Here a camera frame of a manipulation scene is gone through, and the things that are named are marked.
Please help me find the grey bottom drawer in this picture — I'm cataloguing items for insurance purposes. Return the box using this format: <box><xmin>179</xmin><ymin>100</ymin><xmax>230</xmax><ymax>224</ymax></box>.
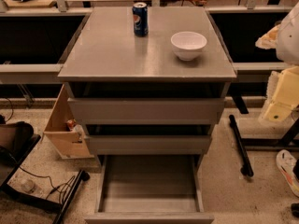
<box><xmin>85</xmin><ymin>155</ymin><xmax>214</xmax><ymax>224</ymax></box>

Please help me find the grey drawer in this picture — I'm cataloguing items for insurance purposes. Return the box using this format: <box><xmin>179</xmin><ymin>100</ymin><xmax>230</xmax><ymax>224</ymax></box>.
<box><xmin>68</xmin><ymin>98</ymin><xmax>224</xmax><ymax>125</ymax></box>
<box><xmin>86</xmin><ymin>135</ymin><xmax>211</xmax><ymax>155</ymax></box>
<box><xmin>85</xmin><ymin>155</ymin><xmax>214</xmax><ymax>224</ymax></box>

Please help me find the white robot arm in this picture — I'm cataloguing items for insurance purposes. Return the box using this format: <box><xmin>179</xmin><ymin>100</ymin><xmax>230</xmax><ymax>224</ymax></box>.
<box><xmin>255</xmin><ymin>4</ymin><xmax>299</xmax><ymax>123</ymax></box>

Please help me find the grey top drawer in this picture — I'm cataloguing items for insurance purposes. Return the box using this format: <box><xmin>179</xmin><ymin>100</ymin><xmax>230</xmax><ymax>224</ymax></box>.
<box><xmin>68</xmin><ymin>98</ymin><xmax>224</xmax><ymax>125</ymax></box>

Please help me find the grey drawer cabinet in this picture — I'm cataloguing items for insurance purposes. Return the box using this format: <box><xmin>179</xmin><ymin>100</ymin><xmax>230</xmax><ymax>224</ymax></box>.
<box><xmin>57</xmin><ymin>6</ymin><xmax>237</xmax><ymax>173</ymax></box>

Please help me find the grey middle drawer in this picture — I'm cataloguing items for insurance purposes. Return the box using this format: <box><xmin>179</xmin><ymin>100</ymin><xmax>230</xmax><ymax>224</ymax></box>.
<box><xmin>86</xmin><ymin>135</ymin><xmax>211</xmax><ymax>155</ymax></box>

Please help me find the white orange sneaker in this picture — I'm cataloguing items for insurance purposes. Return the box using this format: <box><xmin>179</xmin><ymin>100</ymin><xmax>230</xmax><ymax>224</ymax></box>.
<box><xmin>276</xmin><ymin>149</ymin><xmax>299</xmax><ymax>197</ymax></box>

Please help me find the black metal leg bar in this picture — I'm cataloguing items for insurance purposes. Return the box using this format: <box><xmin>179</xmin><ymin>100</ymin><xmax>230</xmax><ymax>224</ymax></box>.
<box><xmin>229</xmin><ymin>115</ymin><xmax>254</xmax><ymax>177</ymax></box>

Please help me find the white ceramic bowl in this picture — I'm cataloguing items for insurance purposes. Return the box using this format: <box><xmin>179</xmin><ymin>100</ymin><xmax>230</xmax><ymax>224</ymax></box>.
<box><xmin>171</xmin><ymin>32</ymin><xmax>207</xmax><ymax>61</ymax></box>

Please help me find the blue Pepsi can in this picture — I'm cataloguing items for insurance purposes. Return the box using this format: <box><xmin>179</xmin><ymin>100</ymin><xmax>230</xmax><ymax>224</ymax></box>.
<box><xmin>132</xmin><ymin>2</ymin><xmax>149</xmax><ymax>36</ymax></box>

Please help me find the red snack packet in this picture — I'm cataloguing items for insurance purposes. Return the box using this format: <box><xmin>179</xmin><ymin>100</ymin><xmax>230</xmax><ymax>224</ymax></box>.
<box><xmin>66</xmin><ymin>119</ymin><xmax>77</xmax><ymax>131</ymax></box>

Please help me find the wooden open box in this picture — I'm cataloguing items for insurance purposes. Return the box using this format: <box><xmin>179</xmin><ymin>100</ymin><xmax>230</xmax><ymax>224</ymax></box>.
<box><xmin>44</xmin><ymin>86</ymin><xmax>93</xmax><ymax>159</ymax></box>

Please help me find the clear plastic bottle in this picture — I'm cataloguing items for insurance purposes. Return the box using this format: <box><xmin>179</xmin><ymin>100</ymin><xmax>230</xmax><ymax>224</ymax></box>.
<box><xmin>21</xmin><ymin>179</ymin><xmax>43</xmax><ymax>197</ymax></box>

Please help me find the black cable on floor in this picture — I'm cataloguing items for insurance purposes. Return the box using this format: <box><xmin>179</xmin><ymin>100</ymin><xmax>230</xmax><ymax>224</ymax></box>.
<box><xmin>18</xmin><ymin>165</ymin><xmax>78</xmax><ymax>205</ymax></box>

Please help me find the black cart frame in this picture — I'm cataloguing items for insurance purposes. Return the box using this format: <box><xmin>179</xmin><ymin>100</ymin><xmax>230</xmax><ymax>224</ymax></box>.
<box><xmin>0</xmin><ymin>120</ymin><xmax>92</xmax><ymax>224</ymax></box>

